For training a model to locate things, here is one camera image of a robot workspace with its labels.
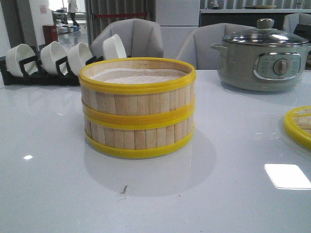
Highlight bamboo steamer drawer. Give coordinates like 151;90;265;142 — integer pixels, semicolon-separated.
84;115;195;159
79;57;196;131

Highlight glass pot lid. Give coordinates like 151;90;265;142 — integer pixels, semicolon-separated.
223;18;309;47

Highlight left grey chair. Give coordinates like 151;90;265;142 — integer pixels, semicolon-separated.
90;18;163;58

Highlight bamboo steamer lid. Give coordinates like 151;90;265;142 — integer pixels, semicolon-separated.
283;106;311;149

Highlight walking person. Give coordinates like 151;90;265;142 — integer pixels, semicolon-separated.
67;0;80;27

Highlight grey chair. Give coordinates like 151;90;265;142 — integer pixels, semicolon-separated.
90;18;163;58
176;23;252;70
282;13;311;33

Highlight white bowl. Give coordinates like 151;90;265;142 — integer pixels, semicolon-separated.
5;44;35;77
40;41;67;75
67;42;93;76
103;34;127;60

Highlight far right grey chair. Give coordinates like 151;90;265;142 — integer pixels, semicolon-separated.
282;13;311;33

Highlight red bin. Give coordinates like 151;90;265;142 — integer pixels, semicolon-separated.
42;25;58;45

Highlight grey electric cooking pot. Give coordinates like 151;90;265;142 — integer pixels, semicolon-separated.
211;42;311;92

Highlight black dish rack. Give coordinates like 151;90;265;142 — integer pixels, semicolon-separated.
0;52;102;86

